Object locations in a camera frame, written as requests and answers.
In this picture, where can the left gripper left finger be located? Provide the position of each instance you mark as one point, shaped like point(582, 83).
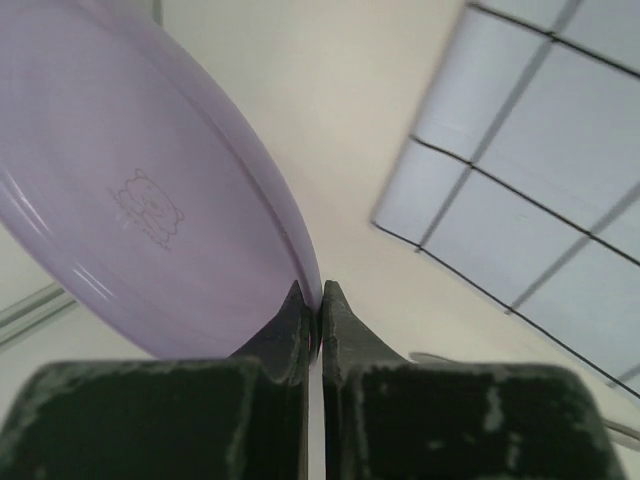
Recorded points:
point(276, 440)

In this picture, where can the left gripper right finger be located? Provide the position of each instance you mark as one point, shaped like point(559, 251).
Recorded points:
point(348, 348)

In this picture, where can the blue checkered cloth placemat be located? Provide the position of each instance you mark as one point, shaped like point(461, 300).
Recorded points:
point(520, 173)

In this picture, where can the purple plastic plate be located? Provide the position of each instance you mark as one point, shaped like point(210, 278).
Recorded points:
point(131, 177)

